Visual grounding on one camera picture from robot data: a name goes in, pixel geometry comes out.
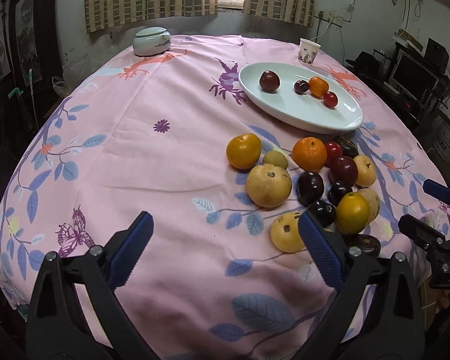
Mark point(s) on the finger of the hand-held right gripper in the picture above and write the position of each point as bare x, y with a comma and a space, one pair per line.
420, 230
438, 191

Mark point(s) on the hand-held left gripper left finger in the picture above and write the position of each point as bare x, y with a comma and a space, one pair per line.
133, 247

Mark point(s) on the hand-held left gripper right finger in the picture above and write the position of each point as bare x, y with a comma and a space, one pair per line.
318, 247

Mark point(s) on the spotted tan pepino melon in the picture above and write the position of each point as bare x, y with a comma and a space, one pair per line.
285, 232

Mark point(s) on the dark purple mangosteen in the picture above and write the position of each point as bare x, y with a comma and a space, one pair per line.
363, 243

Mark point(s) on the yellow persimmon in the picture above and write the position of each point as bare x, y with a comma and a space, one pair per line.
352, 213

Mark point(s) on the purple-striped pepino melon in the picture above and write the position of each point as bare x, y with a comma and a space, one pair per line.
373, 202

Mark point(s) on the pale yellow pepino melon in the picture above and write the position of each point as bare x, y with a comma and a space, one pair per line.
365, 171

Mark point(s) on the large tan pepino melon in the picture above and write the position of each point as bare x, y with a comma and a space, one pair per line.
269, 185

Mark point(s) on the dark red plum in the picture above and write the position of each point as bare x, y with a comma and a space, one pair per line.
269, 81
343, 170

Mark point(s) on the green-yellow tomato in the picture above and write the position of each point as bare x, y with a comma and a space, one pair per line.
243, 151

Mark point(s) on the white oval plate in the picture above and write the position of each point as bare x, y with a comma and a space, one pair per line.
292, 108

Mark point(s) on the black mesh chair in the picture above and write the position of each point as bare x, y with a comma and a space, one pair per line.
440, 138

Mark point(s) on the pink floral tablecloth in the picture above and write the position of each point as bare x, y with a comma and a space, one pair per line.
153, 157

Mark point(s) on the large orange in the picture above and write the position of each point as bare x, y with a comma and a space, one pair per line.
309, 153

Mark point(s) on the small yellow-green pepino melon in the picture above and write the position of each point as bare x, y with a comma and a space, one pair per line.
275, 158

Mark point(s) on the dark brown passion fruit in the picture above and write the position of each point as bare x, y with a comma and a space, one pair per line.
345, 146

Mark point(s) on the computer monitor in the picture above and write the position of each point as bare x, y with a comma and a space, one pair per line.
412, 75

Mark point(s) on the black speaker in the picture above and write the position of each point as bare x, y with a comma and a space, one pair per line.
437, 54

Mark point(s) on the small red cherry tomato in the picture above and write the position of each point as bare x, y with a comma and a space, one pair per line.
330, 99

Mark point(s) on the small orange mandarin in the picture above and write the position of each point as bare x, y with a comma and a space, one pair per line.
318, 86

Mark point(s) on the small dark purple plum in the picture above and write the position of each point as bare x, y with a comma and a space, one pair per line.
301, 87

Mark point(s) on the clear plastic bag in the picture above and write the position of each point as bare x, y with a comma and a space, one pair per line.
59, 86

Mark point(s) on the printed paper cup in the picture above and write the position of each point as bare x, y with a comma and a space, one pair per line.
308, 51

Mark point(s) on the white ceramic lidded jar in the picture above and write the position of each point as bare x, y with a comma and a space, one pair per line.
152, 41

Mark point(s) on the white wall power outlet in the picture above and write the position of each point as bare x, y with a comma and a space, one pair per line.
332, 18

